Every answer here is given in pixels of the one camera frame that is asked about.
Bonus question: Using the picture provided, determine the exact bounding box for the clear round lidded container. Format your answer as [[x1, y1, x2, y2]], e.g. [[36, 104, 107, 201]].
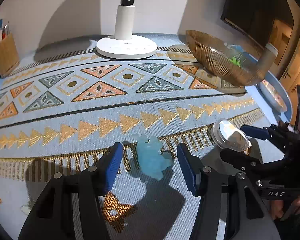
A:
[[208, 119, 252, 152]]

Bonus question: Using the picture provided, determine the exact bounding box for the green rubber toy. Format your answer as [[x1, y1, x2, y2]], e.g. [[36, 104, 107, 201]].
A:
[[228, 56, 241, 67]]

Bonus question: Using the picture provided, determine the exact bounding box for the beige thermos bottle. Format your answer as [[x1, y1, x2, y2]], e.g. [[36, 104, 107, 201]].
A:
[[256, 43, 279, 73]]

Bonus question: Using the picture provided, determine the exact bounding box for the pink cartoon plate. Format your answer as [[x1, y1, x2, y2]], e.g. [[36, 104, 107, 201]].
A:
[[258, 80, 287, 113]]

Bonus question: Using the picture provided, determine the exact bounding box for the patterned blue table mat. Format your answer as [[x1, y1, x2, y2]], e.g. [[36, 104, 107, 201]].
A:
[[0, 32, 291, 240]]

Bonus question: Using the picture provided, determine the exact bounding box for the person's right hand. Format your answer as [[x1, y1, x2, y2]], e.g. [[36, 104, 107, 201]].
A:
[[270, 196, 300, 220]]

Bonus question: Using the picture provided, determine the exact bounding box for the teal translucent toy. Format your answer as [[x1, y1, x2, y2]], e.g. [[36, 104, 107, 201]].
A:
[[132, 134, 174, 180]]

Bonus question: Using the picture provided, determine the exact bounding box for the dark television screen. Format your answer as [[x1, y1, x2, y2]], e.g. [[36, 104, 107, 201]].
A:
[[220, 0, 294, 53]]

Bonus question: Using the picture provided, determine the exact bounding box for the blue tissue pack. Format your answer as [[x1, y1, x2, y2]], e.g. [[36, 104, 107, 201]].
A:
[[226, 44, 246, 54]]

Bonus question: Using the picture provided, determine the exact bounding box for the white desk lamp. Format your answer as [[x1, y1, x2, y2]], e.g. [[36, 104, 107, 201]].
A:
[[96, 0, 157, 60]]

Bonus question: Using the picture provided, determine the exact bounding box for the woven pen holder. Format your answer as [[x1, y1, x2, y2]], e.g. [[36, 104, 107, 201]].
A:
[[0, 33, 20, 78]]

